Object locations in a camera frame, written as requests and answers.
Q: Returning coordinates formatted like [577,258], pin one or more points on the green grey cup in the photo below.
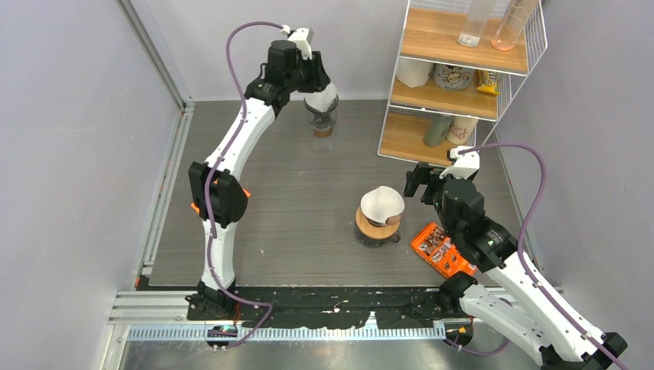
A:
[437,130]

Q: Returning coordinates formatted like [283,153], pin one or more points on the white paper coffee filter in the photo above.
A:
[382,202]

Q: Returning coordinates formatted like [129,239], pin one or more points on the pink transparent plastic dripper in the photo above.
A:
[386,222]

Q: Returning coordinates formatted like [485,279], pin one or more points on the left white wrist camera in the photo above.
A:
[301,37]

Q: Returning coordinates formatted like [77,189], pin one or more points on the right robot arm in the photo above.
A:
[544,325]

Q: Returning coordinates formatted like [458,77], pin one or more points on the clear glass bottle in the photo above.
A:
[478,14]

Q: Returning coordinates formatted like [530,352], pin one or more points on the grey cartoon tin can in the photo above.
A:
[452,78]

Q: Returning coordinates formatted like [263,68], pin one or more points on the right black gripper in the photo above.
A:
[421,174]

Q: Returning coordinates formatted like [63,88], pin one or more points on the orange snack packet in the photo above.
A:
[228,200]

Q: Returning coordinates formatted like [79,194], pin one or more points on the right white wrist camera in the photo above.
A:
[464,163]

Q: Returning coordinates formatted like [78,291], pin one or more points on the glass carafe brown collar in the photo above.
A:
[322,140]

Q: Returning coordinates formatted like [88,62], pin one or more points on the smoky grey plastic dripper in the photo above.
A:
[322,121]

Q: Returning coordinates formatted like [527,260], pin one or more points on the dark glass coffee server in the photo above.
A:
[368,241]

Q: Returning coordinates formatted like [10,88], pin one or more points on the white printed paper cup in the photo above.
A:
[461,129]

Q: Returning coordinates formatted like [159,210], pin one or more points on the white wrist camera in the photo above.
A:
[301,37]
[464,163]

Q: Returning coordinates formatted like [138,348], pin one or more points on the white paper roll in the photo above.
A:
[413,73]

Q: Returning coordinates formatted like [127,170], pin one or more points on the yellow snack packet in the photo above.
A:
[487,82]

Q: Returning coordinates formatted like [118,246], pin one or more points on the white wire wooden shelf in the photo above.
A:
[442,90]

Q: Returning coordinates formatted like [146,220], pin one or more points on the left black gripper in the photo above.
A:
[319,79]

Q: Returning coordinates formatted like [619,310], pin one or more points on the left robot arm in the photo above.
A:
[260,107]

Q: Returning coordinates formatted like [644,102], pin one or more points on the orange razor box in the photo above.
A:
[438,250]

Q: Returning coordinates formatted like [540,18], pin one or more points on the pink tinted glass bottle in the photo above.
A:
[512,24]

